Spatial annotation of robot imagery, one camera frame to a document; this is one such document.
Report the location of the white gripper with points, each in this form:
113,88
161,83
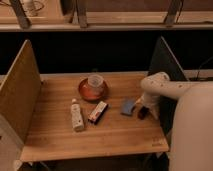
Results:
150,101

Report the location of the dark red pepper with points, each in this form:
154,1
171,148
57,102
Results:
143,112

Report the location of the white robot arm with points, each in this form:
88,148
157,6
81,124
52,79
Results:
192,131

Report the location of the blue sponge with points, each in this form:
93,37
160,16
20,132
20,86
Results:
127,107

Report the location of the right dark side panel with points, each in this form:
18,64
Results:
164,60

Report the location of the red and white box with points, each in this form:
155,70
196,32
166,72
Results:
96,114

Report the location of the orange plate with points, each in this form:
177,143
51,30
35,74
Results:
89,93

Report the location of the clear plastic cup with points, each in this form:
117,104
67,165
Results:
95,83

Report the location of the white squeeze bottle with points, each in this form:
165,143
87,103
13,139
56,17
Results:
77,118

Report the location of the left wooden side panel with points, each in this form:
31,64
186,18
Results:
18,93

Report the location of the wooden shelf rail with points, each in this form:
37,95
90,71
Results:
105,15

